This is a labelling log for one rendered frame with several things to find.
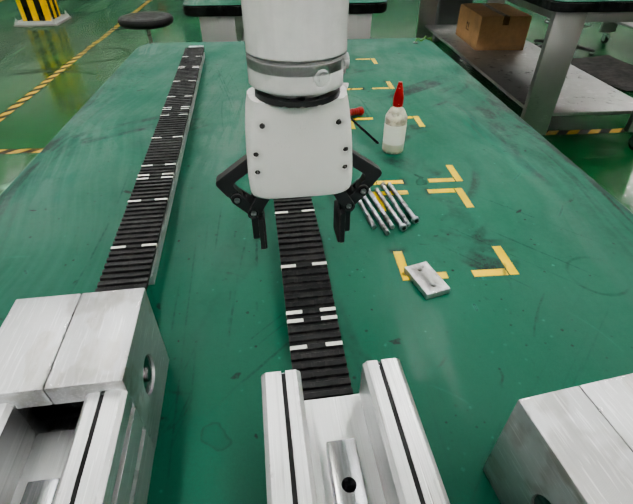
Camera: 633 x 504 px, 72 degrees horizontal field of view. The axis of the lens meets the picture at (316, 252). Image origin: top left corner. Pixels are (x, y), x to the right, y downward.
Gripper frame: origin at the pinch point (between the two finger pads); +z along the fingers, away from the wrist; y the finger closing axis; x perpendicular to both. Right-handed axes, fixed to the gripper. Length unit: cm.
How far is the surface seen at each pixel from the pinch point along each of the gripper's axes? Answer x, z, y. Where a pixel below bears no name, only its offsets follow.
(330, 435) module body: 22.9, 1.6, 0.5
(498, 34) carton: -304, 51, -186
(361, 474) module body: 26.4, 0.4, -0.9
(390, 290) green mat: 4.6, 6.1, -9.5
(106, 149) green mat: -37.3, 6.0, 30.8
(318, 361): 13.9, 5.1, 0.1
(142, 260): -0.3, 2.6, 17.6
